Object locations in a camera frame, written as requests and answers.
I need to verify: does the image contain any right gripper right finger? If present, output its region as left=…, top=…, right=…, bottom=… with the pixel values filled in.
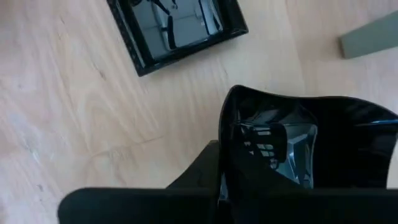
left=224, top=145, right=312, bottom=189

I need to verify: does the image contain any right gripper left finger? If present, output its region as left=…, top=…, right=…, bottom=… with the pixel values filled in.
left=167, top=139, right=220, bottom=189

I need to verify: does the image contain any black wavy mini plate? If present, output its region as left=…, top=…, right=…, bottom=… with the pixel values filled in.
left=218, top=84, right=398, bottom=190

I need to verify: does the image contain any black square mini plate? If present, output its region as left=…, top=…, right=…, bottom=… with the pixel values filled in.
left=106, top=0, right=249, bottom=78

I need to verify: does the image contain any green perforated metal shelf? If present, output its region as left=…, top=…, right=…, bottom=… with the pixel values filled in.
left=338, top=11, right=398, bottom=60

